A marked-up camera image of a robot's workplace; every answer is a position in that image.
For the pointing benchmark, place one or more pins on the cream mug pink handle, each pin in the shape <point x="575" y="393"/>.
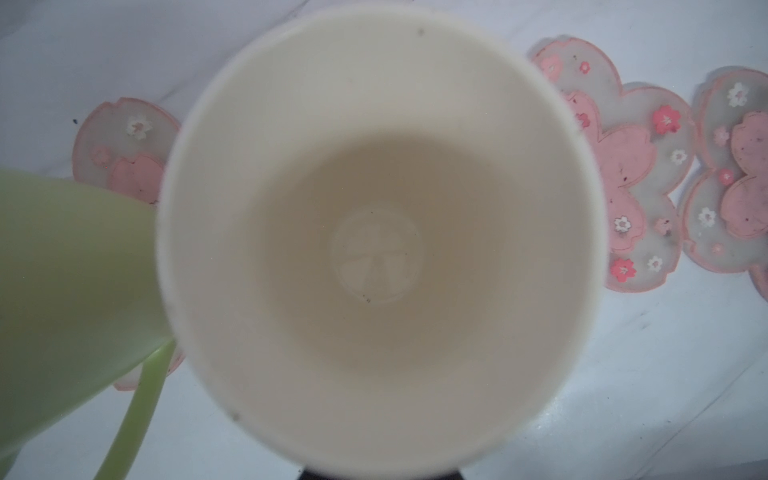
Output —
<point x="381" y="241"/>

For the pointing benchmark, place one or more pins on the green mug white inside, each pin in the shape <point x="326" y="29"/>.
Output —
<point x="80" y="308"/>

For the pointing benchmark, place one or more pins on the pink flower coaster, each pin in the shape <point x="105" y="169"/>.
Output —
<point x="724" y="210"/>
<point x="119" y="157"/>
<point x="642" y="137"/>

